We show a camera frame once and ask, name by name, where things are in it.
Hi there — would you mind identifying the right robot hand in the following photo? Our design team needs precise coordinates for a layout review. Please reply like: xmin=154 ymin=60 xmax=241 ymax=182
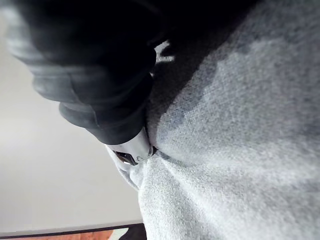
xmin=4 ymin=0 xmax=261 ymax=166

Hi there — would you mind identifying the grey fabric cushion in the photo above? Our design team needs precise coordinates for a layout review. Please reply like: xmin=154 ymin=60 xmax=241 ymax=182
xmin=106 ymin=0 xmax=320 ymax=240

